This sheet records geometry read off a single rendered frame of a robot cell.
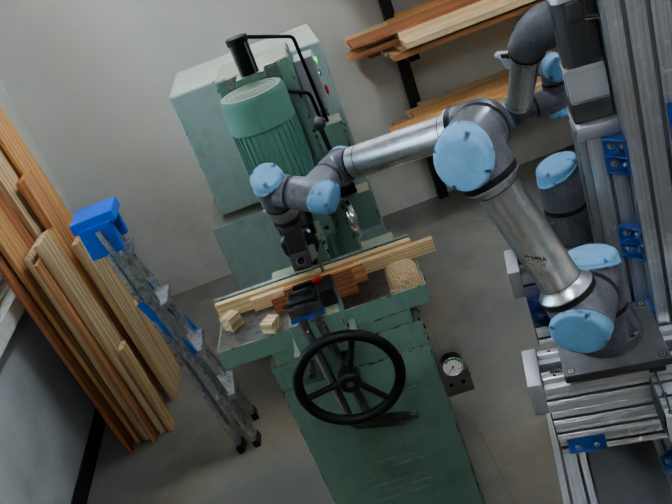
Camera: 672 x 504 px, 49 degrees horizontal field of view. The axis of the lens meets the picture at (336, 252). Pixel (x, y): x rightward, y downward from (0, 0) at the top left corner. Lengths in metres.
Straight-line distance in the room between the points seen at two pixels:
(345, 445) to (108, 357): 1.41
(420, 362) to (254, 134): 0.79
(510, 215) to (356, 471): 1.15
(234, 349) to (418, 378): 0.53
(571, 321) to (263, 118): 0.88
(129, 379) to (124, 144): 1.52
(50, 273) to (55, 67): 1.49
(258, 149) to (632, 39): 0.89
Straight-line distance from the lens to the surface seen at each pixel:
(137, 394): 3.42
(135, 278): 2.76
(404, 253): 2.09
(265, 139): 1.86
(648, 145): 1.71
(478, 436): 2.81
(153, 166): 4.38
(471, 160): 1.36
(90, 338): 3.26
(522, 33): 1.95
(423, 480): 2.38
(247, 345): 2.03
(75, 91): 4.32
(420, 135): 1.56
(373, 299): 1.98
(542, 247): 1.45
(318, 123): 1.80
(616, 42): 1.62
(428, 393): 2.17
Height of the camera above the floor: 1.91
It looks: 26 degrees down
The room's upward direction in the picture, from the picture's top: 21 degrees counter-clockwise
